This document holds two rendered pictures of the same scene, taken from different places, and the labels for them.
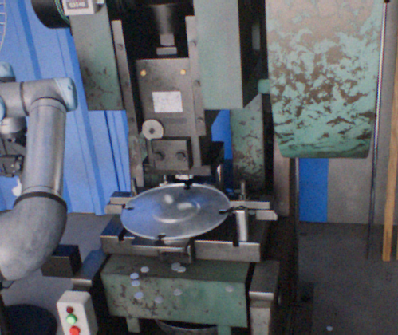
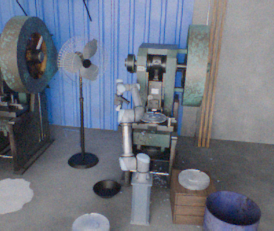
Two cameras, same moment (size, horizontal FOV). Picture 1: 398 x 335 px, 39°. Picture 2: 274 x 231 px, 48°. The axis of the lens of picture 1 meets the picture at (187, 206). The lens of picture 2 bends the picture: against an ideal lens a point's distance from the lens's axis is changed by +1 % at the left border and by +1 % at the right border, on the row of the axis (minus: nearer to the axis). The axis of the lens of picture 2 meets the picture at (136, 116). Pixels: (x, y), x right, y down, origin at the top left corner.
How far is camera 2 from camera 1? 190 cm
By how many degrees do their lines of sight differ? 12
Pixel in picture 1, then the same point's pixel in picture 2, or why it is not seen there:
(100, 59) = (141, 80)
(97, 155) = (105, 108)
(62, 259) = not seen: hidden behind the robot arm
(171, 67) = (157, 83)
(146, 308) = (143, 141)
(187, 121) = (158, 95)
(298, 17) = (191, 78)
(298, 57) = (190, 84)
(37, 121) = (134, 92)
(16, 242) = (139, 113)
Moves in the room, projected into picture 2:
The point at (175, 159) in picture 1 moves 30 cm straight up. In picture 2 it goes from (155, 104) to (156, 77)
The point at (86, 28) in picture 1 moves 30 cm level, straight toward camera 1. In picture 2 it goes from (140, 73) to (150, 80)
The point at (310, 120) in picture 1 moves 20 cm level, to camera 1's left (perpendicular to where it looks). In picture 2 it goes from (190, 97) to (170, 97)
